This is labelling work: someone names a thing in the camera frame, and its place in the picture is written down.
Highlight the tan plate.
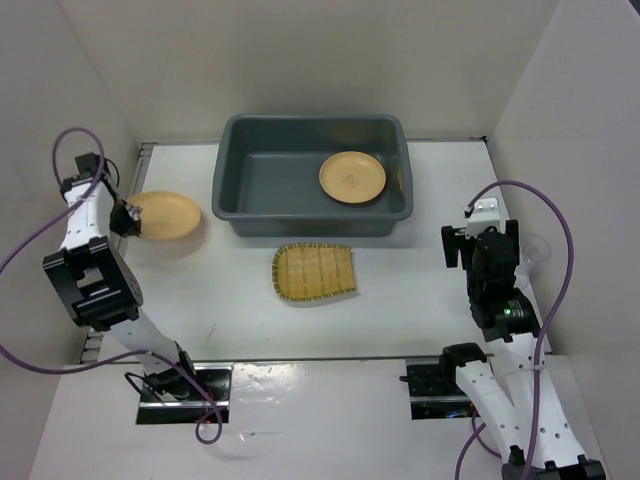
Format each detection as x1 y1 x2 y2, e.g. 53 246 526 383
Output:
128 191 202 241
319 151 387 204

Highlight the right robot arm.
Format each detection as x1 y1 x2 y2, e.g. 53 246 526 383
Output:
438 220 606 479

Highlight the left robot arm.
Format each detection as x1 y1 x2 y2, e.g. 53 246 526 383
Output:
43 153 199 400

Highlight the grey plastic bin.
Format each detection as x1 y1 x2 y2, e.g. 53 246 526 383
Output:
211 114 414 237

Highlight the clear plastic cup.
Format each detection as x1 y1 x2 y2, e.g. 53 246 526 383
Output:
515 233 551 289

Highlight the woven bamboo tray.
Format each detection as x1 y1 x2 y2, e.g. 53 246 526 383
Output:
271 242 357 302

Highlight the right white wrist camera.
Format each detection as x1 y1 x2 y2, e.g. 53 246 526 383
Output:
464 197 501 239

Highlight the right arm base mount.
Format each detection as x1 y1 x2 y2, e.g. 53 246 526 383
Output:
399 343 494 420

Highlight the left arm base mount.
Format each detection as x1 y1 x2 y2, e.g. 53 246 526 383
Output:
124 363 233 425

